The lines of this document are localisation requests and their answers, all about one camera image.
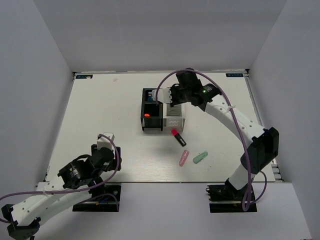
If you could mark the right blue corner label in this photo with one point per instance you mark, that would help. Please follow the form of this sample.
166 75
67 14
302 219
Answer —
234 75

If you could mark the pink correction tape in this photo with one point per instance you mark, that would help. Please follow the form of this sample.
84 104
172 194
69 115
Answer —
183 158

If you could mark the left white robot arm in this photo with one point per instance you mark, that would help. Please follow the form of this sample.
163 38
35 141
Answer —
77 182

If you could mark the green correction tape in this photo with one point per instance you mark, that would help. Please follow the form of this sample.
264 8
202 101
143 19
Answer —
197 159

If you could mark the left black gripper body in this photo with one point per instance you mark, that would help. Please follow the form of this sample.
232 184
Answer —
112 165

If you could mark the red cap black highlighter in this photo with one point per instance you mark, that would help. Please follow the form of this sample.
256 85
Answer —
178 137

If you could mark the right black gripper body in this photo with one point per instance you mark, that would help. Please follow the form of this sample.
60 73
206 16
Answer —
179 95

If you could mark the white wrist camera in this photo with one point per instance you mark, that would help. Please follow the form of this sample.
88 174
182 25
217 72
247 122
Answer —
104 140
163 95

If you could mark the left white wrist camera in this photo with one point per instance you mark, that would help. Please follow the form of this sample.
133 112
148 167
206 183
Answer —
104 140

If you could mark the blue corner label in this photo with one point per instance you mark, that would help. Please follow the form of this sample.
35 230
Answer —
84 76
234 75

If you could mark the left blue corner label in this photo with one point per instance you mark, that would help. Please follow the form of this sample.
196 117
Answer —
84 76

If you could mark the blue ink jar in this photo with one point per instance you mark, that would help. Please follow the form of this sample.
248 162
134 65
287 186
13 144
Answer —
150 98

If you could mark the white slotted organizer box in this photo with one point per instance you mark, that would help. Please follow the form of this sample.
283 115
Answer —
174 117

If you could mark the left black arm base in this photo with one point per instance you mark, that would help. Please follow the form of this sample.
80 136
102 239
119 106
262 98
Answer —
107 201

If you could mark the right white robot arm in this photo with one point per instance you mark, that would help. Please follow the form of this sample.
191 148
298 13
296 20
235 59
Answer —
260 144

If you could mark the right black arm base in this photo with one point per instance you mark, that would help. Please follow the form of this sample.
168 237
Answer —
222 200

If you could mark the black slotted organizer box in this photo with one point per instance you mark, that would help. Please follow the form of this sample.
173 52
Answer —
155 121

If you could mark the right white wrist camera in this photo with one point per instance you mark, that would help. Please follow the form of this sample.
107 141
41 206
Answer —
163 95

